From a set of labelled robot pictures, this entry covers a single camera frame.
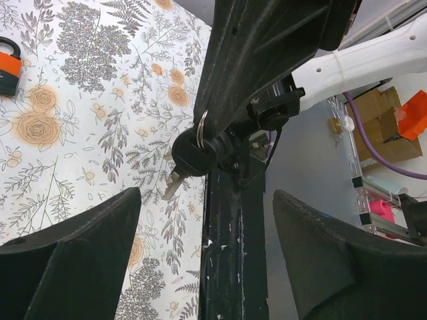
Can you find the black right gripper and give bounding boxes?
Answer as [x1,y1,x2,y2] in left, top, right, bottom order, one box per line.
[193,1,360,139]

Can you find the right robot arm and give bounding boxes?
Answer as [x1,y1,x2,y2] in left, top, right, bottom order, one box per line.
[193,1,426,138]

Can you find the black head keys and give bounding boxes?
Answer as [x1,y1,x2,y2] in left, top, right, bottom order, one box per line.
[163,111,233,201]

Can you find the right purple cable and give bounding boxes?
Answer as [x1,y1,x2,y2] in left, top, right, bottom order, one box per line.
[343,91,427,181]

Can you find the floral table mat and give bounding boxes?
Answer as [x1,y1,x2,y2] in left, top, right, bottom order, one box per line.
[1,1,211,319]

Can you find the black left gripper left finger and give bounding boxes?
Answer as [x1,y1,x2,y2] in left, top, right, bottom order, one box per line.
[1,187,141,319]

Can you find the orange plastic part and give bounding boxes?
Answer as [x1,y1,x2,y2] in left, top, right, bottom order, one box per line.
[398,90,426,141]

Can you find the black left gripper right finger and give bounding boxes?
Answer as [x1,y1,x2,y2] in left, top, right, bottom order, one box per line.
[273,190,426,319]

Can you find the orange black padlock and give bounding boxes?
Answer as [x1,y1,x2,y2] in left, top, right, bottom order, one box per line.
[1,37,22,97]

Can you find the cardboard boxes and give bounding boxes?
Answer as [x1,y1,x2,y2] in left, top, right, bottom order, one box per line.
[354,87,423,163]

